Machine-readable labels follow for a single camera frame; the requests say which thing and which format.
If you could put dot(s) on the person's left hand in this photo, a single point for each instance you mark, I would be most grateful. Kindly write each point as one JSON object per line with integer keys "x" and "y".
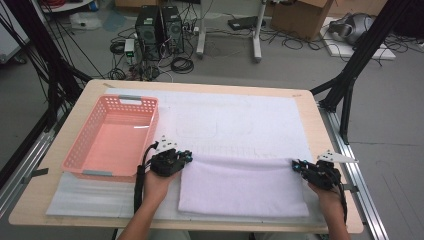
{"x": 156, "y": 190}

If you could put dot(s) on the small white box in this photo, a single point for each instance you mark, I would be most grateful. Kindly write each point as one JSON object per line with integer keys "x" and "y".
{"x": 129, "y": 46}

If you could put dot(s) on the pink plastic basket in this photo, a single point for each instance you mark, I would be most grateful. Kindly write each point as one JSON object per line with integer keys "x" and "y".
{"x": 116, "y": 143}

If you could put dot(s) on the white metal stand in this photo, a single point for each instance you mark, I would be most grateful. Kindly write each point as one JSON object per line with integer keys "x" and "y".
{"x": 201, "y": 33}

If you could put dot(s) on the white foam mat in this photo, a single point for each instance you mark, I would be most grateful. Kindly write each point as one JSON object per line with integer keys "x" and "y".
{"x": 233, "y": 113}

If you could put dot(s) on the grey tape strip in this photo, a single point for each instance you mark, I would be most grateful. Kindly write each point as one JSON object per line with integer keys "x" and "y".
{"x": 36, "y": 173}
{"x": 353, "y": 188}

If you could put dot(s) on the person's right hand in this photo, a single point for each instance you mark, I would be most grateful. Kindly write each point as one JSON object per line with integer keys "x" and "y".
{"x": 330, "y": 203}

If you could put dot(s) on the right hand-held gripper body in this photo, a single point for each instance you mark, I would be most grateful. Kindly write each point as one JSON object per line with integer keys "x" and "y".
{"x": 321, "y": 176}

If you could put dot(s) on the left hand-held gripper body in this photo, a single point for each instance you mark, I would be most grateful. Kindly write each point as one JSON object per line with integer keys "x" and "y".
{"x": 166, "y": 163}

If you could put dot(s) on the white cabinet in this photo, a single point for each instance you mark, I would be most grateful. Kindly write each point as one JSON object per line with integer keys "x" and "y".
{"x": 10, "y": 40}

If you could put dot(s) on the white foam board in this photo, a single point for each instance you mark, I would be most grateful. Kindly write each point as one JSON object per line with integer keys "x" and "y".
{"x": 343, "y": 50}

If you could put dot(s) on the flat black device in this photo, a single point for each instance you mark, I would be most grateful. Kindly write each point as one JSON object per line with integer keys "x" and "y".
{"x": 243, "y": 22}

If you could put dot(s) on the aluminium rail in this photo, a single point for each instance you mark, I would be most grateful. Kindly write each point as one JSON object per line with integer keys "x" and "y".
{"x": 365, "y": 200}
{"x": 30, "y": 160}

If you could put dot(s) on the black metal frame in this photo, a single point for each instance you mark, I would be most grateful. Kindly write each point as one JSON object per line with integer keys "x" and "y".
{"x": 33, "y": 33}
{"x": 366, "y": 43}

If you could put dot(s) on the black computer tower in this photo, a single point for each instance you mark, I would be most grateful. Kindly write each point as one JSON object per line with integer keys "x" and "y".
{"x": 173, "y": 30}
{"x": 148, "y": 30}

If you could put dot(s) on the clear plastic bag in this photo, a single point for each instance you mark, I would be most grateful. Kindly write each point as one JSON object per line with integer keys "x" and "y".
{"x": 85, "y": 20}

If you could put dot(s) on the lavender printed towel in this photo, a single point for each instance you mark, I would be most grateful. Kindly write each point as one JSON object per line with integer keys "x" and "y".
{"x": 243, "y": 190}

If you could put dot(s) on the round white table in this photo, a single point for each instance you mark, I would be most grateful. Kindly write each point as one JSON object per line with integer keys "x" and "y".
{"x": 66, "y": 6}

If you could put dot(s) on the grey rounded device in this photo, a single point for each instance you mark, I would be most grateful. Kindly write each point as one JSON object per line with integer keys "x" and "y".
{"x": 355, "y": 26}

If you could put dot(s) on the brown cardboard box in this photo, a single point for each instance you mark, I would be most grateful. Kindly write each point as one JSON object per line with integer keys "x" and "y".
{"x": 300, "y": 16}

